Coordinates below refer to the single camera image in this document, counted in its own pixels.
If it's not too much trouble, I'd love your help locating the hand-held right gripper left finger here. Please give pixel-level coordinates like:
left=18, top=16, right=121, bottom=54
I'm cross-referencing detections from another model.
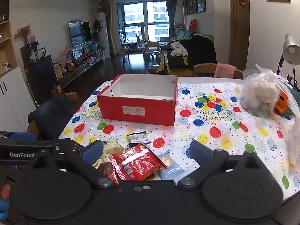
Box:
left=29, top=140, right=116, bottom=191

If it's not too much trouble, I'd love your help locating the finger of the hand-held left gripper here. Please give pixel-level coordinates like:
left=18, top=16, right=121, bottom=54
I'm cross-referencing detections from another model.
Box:
left=0, top=131, right=37, bottom=143
left=0, top=138, right=82, bottom=155

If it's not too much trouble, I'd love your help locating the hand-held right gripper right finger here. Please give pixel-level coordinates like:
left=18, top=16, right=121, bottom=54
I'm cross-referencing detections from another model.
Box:
left=177, top=140, right=262, bottom=189

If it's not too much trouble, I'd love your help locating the cream snack packet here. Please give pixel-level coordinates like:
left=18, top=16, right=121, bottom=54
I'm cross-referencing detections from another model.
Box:
left=103, top=140, right=125, bottom=162

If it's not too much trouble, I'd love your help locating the brown cookie packet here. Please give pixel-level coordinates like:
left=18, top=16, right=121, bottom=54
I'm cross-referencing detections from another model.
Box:
left=97, top=162, right=120, bottom=184

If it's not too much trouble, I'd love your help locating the light blue snack packet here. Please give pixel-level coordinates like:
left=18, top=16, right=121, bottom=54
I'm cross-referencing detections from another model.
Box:
left=156, top=149, right=185, bottom=181

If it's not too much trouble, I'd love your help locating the red snack packet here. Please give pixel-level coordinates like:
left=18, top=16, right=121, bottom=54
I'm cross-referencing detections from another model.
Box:
left=109, top=143, right=168, bottom=181

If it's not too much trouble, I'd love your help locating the black and white snack packet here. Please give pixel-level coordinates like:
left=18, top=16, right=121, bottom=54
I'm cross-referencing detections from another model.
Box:
left=127, top=132, right=150, bottom=145

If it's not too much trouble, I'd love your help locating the red cardboard box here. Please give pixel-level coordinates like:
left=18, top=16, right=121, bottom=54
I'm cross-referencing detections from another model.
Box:
left=97, top=74, right=179, bottom=126

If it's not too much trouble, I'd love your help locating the person's left hand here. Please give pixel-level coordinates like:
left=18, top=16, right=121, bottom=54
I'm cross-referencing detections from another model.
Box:
left=0, top=184, right=11, bottom=199

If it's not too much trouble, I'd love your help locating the balloon print tablecloth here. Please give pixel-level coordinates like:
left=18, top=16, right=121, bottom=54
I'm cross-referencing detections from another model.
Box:
left=58, top=80, right=300, bottom=201

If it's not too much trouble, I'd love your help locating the dark chair cushion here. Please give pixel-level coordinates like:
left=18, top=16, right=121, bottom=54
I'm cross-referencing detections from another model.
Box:
left=28, top=94, right=76, bottom=140

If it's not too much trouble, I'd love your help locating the white cabinet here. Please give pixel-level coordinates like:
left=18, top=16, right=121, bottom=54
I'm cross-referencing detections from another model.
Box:
left=0, top=66, right=35, bottom=133

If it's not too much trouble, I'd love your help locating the wooden chair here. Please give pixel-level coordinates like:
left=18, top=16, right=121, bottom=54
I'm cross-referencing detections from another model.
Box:
left=26, top=91, right=79, bottom=141
left=193, top=63, right=243, bottom=80

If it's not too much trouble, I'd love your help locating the black water dispenser cabinet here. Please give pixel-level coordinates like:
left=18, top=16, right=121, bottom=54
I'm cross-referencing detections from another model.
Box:
left=21, top=41, right=59, bottom=94

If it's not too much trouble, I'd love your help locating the beige paper bag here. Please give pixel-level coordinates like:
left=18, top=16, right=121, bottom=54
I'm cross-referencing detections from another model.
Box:
left=53, top=63, right=63, bottom=79

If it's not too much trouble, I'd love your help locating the dark television cabinet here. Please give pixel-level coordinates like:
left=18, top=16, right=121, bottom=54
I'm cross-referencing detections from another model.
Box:
left=57, top=48, right=105, bottom=87

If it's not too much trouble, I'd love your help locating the yellow blanket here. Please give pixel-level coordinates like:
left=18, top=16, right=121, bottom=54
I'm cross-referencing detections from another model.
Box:
left=157, top=63, right=194, bottom=76

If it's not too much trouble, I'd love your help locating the pink towel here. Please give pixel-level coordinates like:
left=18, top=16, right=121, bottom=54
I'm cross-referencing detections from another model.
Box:
left=214, top=63, right=237, bottom=79

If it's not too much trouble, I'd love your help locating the red round floor toy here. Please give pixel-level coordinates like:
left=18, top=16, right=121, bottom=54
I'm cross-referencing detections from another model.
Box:
left=148, top=62, right=162, bottom=74

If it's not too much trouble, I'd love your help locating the orange toy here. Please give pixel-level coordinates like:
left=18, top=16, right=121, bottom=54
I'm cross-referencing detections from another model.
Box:
left=273, top=90, right=289, bottom=113

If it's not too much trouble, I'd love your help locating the wooden shelf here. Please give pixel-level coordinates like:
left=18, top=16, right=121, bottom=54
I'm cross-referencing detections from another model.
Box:
left=0, top=0, right=18, bottom=77

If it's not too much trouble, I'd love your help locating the black jacket pile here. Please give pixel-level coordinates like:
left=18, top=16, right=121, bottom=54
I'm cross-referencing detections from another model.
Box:
left=167, top=35, right=217, bottom=69

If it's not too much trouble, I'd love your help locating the dried flower vase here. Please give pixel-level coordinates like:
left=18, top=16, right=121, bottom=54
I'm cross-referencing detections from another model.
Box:
left=14, top=25, right=37, bottom=45

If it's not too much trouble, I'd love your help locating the white garment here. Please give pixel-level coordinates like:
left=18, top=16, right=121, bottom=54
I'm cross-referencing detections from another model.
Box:
left=170, top=43, right=188, bottom=57

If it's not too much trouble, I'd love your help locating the wooden coffee table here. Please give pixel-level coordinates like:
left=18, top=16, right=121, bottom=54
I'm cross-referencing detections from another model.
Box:
left=122, top=44, right=147, bottom=67

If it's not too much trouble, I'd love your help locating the flat screen television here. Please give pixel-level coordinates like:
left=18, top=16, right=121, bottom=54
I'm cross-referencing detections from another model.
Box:
left=69, top=22, right=91, bottom=48

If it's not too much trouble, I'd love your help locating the white tower air conditioner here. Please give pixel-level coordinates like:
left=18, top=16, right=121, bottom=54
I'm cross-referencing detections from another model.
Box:
left=97, top=12, right=111, bottom=59

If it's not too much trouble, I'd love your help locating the teal sofa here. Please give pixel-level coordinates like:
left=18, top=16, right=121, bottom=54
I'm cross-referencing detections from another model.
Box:
left=176, top=29, right=195, bottom=40

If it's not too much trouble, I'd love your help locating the green potted plant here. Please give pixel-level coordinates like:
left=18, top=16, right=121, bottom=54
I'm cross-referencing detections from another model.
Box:
left=92, top=19, right=103, bottom=43

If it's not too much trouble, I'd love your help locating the wooden door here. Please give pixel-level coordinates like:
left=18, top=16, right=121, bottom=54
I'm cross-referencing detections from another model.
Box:
left=228, top=0, right=250, bottom=72

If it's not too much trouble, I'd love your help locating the giraffe toy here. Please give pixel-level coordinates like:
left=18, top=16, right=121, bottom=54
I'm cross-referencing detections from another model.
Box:
left=138, top=22, right=160, bottom=50

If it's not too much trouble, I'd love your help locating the white desk lamp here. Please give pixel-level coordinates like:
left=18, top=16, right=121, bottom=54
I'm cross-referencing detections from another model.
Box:
left=277, top=33, right=300, bottom=75

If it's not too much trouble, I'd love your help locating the grey curtain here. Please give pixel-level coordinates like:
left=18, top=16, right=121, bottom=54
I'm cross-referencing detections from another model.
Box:
left=164, top=0, right=178, bottom=37

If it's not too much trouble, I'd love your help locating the large window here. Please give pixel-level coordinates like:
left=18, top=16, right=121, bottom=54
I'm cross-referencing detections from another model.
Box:
left=116, top=0, right=170, bottom=43

